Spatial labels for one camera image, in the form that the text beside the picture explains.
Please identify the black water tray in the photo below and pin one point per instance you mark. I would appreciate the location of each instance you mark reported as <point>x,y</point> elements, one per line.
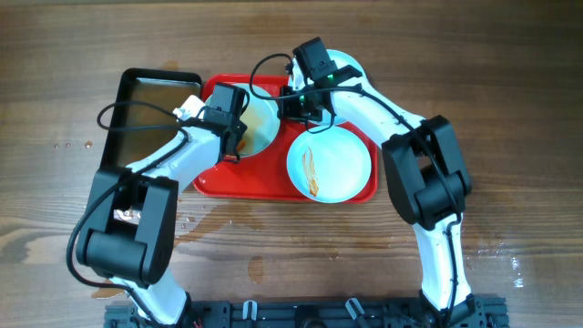
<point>151,95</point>

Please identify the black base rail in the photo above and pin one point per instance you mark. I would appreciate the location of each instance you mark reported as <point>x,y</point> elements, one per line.
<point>475,311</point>

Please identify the red plastic tray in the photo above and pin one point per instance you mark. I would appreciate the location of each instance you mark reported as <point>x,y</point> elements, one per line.
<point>264,176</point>

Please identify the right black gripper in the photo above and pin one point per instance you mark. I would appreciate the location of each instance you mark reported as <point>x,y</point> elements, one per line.
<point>286,110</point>

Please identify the stained white plate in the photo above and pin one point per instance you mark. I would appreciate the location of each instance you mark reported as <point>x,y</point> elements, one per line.
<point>329,167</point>
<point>261,120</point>

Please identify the orange sponge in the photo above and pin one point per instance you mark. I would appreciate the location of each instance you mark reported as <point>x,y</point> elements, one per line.
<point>241,146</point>

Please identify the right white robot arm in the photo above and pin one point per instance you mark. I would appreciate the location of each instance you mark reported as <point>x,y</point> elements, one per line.
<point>427,181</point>

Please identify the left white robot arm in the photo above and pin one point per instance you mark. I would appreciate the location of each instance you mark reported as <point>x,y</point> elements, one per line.
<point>124,239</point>

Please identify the top clean white plate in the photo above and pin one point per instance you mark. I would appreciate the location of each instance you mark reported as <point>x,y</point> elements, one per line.
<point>341,59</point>

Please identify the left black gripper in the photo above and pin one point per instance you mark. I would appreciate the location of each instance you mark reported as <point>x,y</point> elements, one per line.
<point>239,128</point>

